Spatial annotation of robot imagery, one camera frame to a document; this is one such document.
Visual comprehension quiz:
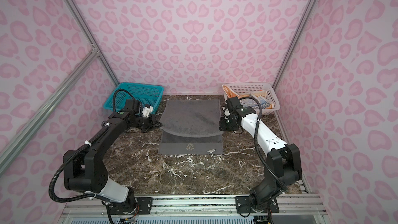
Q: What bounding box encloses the grey terry towel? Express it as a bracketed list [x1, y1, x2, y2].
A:
[158, 99, 223, 155]

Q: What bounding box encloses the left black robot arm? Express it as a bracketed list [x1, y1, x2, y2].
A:
[60, 99, 162, 213]

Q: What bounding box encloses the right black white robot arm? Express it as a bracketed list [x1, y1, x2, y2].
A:
[219, 96, 302, 217]

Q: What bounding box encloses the teal plastic basket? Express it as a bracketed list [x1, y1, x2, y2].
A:
[103, 83, 164, 114]

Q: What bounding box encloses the white plastic basket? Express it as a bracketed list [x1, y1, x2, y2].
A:
[221, 82, 280, 117]

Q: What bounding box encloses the orange patterned towel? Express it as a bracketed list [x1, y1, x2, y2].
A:
[222, 83, 276, 110]

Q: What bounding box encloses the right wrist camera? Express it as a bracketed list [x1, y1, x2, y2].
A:
[222, 106, 231, 118]

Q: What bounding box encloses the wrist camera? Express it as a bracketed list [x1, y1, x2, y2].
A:
[222, 106, 231, 118]
[142, 104, 154, 118]

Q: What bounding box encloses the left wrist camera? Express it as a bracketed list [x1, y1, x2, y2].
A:
[142, 104, 154, 118]

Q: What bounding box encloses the right black corrugated cable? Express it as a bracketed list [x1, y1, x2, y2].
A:
[238, 95, 290, 193]

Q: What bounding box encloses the black corrugated cable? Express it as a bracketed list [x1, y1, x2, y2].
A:
[238, 95, 290, 193]
[48, 89, 137, 203]

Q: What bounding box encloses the left black corrugated cable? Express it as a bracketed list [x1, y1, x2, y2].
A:
[48, 89, 137, 203]

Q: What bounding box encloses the left aluminium frame strut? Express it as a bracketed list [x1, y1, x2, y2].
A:
[1, 49, 98, 175]

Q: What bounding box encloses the back left aluminium post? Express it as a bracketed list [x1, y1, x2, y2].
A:
[63, 0, 120, 87]

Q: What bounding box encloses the aluminium post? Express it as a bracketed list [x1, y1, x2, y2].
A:
[272, 0, 319, 91]
[63, 0, 120, 87]

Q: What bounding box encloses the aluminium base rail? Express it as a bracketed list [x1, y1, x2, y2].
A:
[58, 194, 331, 224]

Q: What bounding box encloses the back right aluminium post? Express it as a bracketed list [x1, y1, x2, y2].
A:
[272, 0, 319, 91]

